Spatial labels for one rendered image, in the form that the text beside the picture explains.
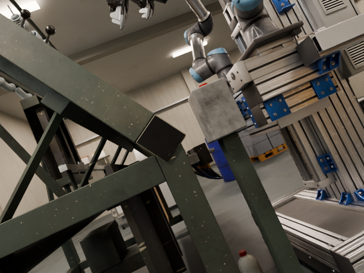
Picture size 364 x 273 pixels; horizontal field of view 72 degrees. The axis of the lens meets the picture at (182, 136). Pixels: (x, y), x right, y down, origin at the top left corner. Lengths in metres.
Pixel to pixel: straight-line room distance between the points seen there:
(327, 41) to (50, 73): 0.94
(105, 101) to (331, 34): 0.82
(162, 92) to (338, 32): 9.10
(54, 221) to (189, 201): 0.39
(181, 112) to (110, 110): 9.05
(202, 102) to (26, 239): 0.65
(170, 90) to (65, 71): 9.22
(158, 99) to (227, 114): 9.12
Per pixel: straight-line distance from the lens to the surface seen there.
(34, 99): 2.60
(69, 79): 0.86
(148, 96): 9.94
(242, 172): 0.85
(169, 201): 4.38
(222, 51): 1.62
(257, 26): 1.15
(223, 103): 0.82
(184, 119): 9.78
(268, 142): 5.42
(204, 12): 1.92
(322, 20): 1.50
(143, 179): 0.78
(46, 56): 0.92
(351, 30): 1.16
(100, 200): 0.80
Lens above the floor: 0.75
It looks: 4 degrees up
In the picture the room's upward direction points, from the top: 25 degrees counter-clockwise
